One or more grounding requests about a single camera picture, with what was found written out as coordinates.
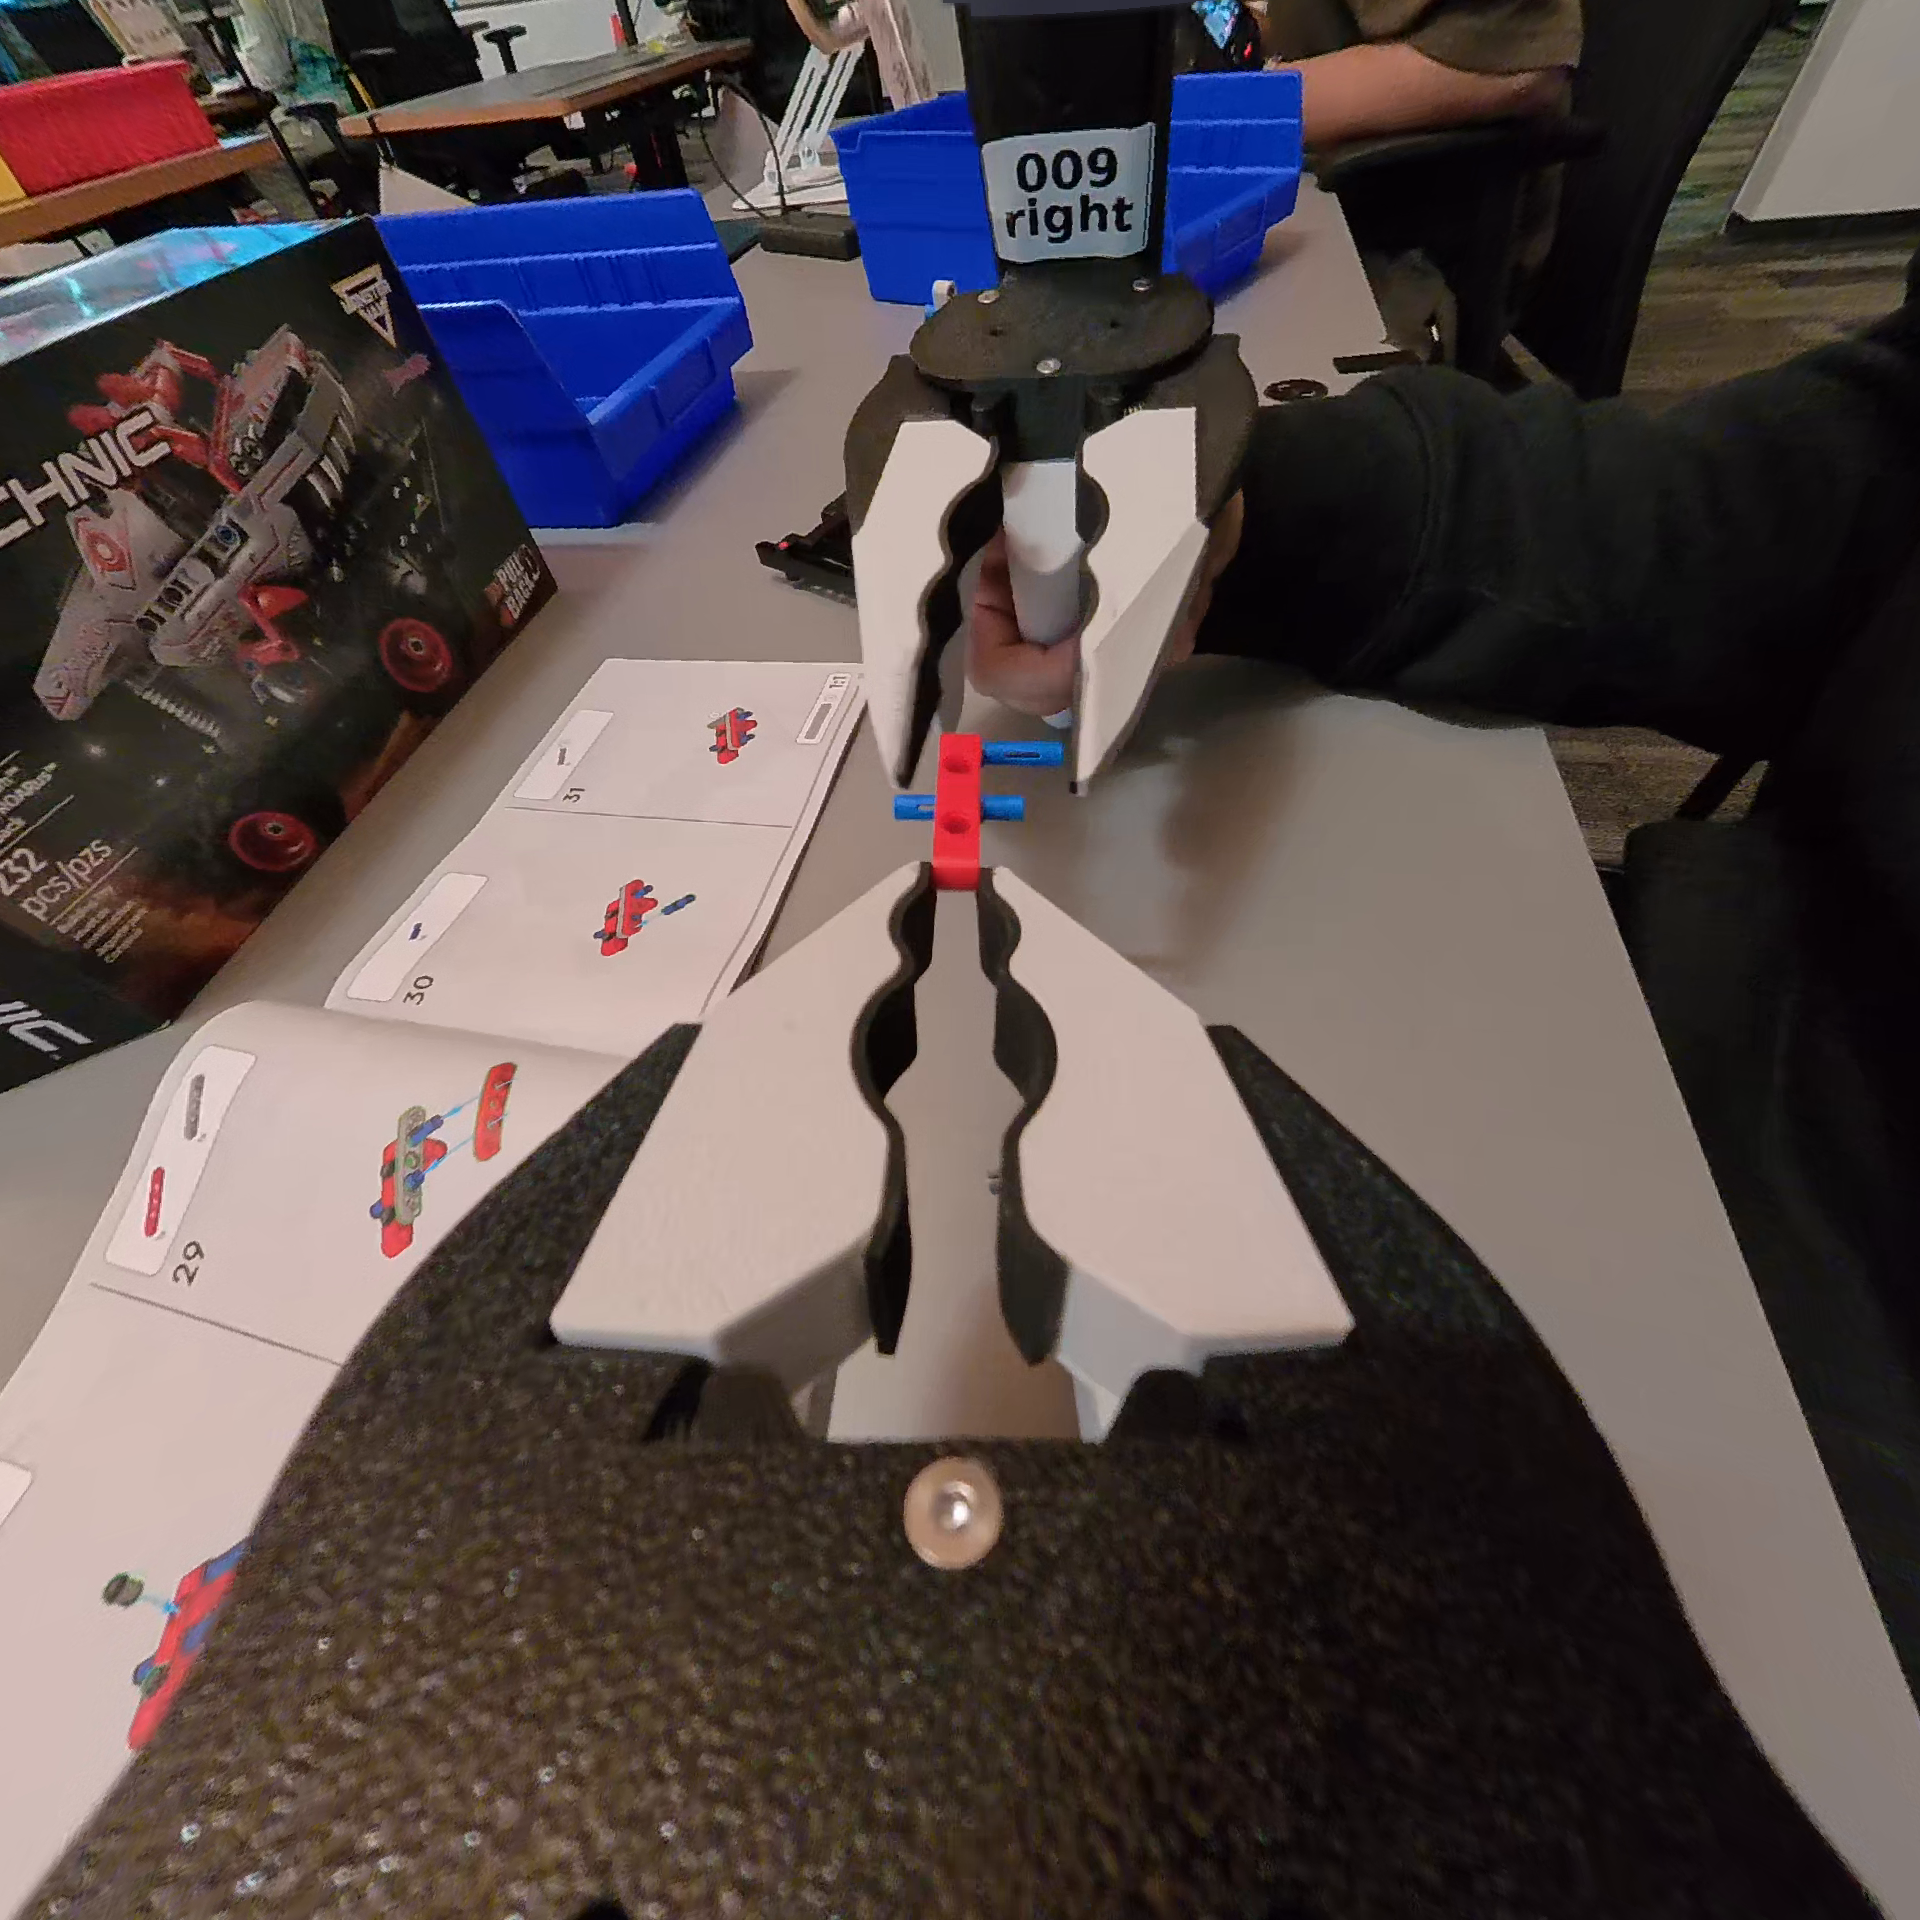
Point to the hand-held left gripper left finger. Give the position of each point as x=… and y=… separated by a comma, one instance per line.
x=721, y=1185

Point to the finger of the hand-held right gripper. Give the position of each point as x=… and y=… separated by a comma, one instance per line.
x=1154, y=571
x=901, y=571

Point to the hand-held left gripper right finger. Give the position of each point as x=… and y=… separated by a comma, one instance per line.
x=1170, y=1185

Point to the blue toy pin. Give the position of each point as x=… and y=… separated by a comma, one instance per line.
x=912, y=809
x=1020, y=750

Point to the red toy beam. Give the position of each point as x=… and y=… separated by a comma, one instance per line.
x=957, y=854

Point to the person's right forearm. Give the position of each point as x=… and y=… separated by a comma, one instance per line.
x=1501, y=524

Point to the person's right hand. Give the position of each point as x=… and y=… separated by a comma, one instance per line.
x=1012, y=668

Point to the black toy beam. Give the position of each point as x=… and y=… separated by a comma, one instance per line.
x=803, y=562

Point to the blue storage bin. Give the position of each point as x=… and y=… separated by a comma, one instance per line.
x=914, y=194
x=630, y=375

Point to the black round toy part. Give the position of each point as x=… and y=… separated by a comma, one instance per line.
x=1296, y=390

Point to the white stand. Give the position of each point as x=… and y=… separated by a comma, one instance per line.
x=803, y=128

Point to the open instruction booklet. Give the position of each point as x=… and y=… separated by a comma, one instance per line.
x=691, y=884

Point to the black flat toy part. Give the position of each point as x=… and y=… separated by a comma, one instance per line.
x=1376, y=362

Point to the brown background table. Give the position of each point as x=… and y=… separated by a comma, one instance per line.
x=134, y=194
x=570, y=90

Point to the black office chair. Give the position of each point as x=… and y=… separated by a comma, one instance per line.
x=1651, y=181

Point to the person's dark clothing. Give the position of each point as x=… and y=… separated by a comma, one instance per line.
x=1801, y=1051

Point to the toy set box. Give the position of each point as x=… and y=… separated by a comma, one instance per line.
x=224, y=630

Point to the red storage bin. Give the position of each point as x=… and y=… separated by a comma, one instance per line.
x=90, y=135

